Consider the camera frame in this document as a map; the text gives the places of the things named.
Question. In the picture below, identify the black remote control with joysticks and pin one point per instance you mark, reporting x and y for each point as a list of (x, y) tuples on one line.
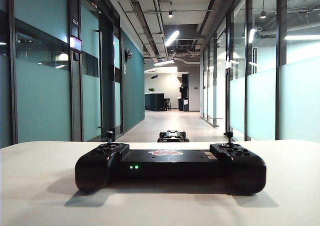
[(170, 166)]

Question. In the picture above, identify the small ceiling spot light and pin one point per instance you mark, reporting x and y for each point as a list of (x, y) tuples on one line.
[(170, 14)]

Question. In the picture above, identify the low ceiling strip light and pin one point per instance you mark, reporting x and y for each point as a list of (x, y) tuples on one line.
[(163, 62)]

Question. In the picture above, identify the lit door display panel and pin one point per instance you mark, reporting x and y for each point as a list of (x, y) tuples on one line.
[(76, 43)]

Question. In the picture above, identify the white wall paper sign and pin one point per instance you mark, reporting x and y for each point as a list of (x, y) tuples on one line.
[(125, 69)]

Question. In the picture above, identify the dark counter with white top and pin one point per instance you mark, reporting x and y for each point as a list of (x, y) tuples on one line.
[(153, 102)]

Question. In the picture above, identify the small green potted plant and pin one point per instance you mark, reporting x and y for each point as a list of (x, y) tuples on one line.
[(151, 89)]

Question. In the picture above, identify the dark wooden bar stool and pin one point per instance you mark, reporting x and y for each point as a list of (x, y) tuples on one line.
[(167, 103)]

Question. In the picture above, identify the black quadruped robot dog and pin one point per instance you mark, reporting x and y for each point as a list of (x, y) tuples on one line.
[(173, 136)]

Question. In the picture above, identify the black door access reader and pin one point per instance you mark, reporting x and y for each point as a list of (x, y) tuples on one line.
[(76, 56)]

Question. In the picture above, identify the hanging ceiling spot lamp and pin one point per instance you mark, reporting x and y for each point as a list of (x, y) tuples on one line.
[(263, 15)]

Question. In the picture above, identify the tall black cabinet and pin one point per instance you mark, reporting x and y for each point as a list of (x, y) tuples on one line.
[(185, 93)]

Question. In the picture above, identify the long ceiling strip light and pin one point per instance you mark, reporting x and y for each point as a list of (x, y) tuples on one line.
[(172, 38)]

